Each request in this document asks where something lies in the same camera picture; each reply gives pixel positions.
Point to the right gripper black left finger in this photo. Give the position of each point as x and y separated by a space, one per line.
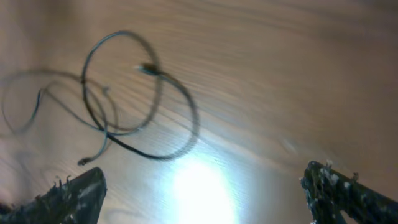
75 201

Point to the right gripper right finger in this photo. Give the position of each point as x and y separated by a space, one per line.
328 193

